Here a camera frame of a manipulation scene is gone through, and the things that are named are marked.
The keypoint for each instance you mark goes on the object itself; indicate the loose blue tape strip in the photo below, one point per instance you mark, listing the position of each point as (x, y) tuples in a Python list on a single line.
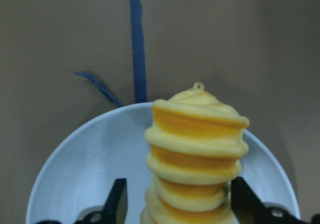
[(100, 86)]

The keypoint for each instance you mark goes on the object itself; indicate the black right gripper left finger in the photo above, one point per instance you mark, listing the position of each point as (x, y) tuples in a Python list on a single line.
[(115, 208)]

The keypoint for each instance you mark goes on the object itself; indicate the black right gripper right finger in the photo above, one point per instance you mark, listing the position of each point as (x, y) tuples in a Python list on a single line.
[(249, 209)]

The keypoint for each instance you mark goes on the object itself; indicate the light blue plate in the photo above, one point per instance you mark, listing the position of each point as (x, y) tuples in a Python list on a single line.
[(80, 173)]

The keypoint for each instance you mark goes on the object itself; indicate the striped bread roll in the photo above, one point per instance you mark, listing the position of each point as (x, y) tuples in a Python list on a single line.
[(196, 143)]

